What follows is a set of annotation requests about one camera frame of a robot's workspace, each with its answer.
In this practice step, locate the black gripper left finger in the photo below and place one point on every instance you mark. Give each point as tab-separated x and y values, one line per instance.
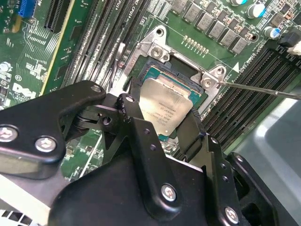
35	117

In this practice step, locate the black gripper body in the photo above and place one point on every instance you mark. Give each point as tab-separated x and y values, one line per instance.
113	202

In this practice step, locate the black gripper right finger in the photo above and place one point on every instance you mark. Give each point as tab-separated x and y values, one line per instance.
218	179

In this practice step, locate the silver CPU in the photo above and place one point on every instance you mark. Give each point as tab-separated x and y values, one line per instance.
164	106

